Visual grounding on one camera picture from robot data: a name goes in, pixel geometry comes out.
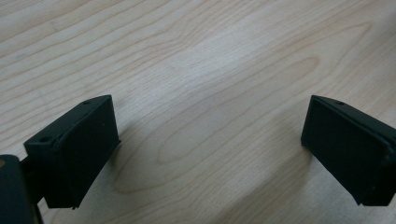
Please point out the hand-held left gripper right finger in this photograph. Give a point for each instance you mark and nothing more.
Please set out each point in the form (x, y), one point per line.
(348, 146)

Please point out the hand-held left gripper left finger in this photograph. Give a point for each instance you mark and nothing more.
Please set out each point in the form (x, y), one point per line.
(77, 149)

